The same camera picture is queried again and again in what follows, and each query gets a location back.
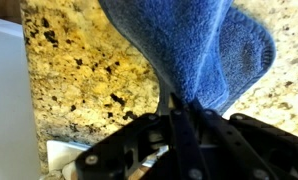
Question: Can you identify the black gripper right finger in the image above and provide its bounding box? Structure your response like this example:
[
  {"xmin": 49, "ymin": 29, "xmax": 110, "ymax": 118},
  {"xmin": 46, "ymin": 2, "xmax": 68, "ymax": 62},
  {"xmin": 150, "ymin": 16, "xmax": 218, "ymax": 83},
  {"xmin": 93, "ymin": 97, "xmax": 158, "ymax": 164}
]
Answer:
[{"xmin": 191, "ymin": 99, "xmax": 298, "ymax": 180}]

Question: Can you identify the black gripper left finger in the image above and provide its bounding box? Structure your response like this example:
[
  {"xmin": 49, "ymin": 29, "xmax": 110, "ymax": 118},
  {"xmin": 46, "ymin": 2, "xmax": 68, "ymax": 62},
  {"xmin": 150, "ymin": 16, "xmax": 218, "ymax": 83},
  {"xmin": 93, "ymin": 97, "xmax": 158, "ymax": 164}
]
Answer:
[{"xmin": 74, "ymin": 94, "xmax": 207, "ymax": 180}]

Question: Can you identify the blue terry towel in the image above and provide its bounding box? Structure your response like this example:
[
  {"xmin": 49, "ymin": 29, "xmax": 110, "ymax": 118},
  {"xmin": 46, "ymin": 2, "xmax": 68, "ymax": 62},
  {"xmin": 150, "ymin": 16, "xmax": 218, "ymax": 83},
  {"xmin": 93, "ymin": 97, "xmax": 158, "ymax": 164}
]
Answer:
[
  {"xmin": 195, "ymin": 6, "xmax": 277, "ymax": 115},
  {"xmin": 98, "ymin": 0, "xmax": 235, "ymax": 106}
]

